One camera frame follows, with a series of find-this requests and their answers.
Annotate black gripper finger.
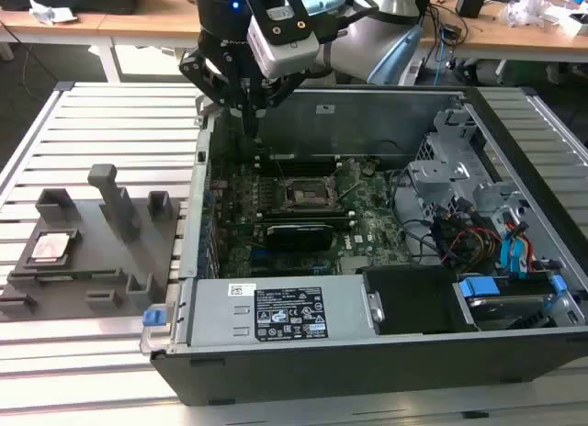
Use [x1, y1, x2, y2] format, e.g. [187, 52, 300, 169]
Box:
[252, 71, 305, 138]
[178, 47, 256, 138]

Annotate silver CPU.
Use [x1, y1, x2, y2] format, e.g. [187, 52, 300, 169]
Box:
[30, 232, 74, 262]

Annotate clear plastic bags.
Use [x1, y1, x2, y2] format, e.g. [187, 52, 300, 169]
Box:
[498, 0, 560, 30]

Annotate grey parts rack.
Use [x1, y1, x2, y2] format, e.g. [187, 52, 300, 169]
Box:
[0, 163, 183, 324]

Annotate silver hard disk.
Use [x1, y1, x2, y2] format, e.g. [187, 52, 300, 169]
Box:
[466, 295, 548, 331]

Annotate black graphics card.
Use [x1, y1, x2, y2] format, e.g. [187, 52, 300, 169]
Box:
[264, 221, 334, 252]

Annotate black open PC case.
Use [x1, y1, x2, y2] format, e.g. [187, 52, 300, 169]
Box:
[140, 84, 588, 407]

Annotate green motherboard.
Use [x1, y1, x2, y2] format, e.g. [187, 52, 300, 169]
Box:
[204, 157, 414, 280]

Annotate long wooden desk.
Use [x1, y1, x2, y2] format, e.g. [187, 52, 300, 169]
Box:
[0, 0, 588, 84]

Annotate blue disk carrier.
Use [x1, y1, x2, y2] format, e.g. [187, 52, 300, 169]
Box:
[457, 274, 569, 329]

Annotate silver chipset heatsink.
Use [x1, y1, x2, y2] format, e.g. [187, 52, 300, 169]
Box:
[338, 255, 369, 276]

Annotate blue case latch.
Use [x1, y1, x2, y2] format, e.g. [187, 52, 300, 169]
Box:
[142, 308, 166, 329]

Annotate small black box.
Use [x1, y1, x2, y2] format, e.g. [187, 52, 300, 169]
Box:
[457, 0, 486, 18]

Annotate green RAM stick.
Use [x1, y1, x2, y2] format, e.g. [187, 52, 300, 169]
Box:
[35, 270, 119, 281]

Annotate metal drive cage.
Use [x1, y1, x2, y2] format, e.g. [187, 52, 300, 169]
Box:
[406, 106, 529, 225]

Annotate silver power supply with label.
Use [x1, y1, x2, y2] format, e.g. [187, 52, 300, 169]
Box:
[186, 274, 376, 349]

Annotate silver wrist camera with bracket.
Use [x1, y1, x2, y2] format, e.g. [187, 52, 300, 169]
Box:
[246, 0, 321, 81]

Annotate blue flat data wire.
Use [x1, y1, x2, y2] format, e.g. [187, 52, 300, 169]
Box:
[499, 232, 518, 278]
[512, 223, 534, 280]

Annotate black RAM slots with clips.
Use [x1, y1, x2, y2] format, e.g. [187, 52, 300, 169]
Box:
[255, 208, 357, 229]
[253, 151, 344, 178]

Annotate red data wire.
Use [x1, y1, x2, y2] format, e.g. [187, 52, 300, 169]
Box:
[526, 241, 560, 274]

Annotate white cardboard box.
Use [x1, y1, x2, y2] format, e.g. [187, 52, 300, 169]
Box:
[539, 6, 588, 37]

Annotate metal socket cover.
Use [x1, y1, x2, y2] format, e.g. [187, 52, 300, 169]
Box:
[333, 160, 363, 201]

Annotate crumpled white paper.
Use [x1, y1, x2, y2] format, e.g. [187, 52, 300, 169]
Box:
[28, 0, 78, 27]

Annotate red yellow power wires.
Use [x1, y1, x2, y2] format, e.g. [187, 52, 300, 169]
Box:
[434, 205, 504, 266]

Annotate CPU socket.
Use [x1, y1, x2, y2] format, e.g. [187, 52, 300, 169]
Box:
[280, 176, 340, 212]

